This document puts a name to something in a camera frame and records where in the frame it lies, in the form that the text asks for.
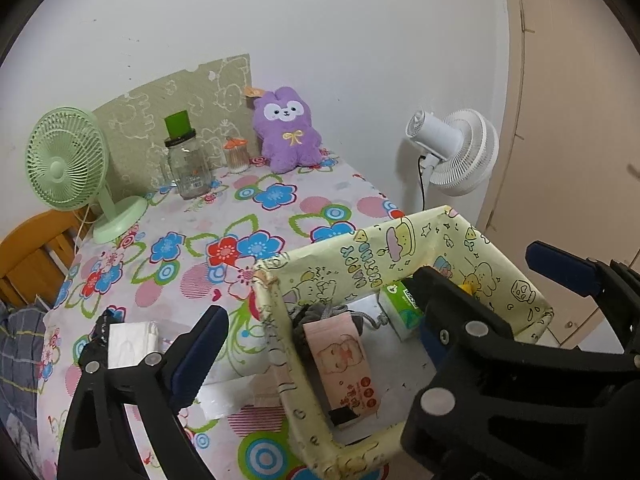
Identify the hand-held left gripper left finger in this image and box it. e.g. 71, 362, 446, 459
56, 304, 230, 480

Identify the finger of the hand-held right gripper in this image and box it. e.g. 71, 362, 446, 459
525, 241, 640, 356
401, 265, 640, 466

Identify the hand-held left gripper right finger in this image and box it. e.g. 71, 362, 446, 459
419, 317, 443, 376

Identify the green tissue pack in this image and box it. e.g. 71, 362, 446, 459
377, 280, 426, 343

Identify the clear plastic package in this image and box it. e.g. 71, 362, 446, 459
197, 375, 281, 421

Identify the white plastic bag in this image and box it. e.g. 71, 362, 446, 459
107, 321, 161, 368

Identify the pink wet wipes pack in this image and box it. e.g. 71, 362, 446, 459
302, 312, 383, 428

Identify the yellow patterned box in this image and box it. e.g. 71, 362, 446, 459
252, 205, 556, 480

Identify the grey sock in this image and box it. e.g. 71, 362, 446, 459
287, 302, 388, 333

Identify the white standing fan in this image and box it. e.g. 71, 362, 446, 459
406, 108, 500, 197

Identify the beige door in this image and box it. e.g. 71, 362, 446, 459
475, 0, 640, 351

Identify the grey plaid pillow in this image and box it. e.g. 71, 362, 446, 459
0, 305, 48, 441

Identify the glass jar with green lid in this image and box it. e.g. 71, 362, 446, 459
162, 110, 213, 201

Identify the wooden headboard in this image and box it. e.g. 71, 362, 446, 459
0, 209, 96, 306

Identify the clear swab holder orange lid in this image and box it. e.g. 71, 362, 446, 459
223, 137, 249, 174

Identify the green desk fan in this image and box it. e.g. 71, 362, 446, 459
26, 106, 148, 243

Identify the purple plush bunny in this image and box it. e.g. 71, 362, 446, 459
245, 86, 323, 175

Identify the green patterned board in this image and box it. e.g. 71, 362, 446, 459
92, 53, 253, 196

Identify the black fan cable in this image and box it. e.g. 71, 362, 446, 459
417, 157, 431, 211

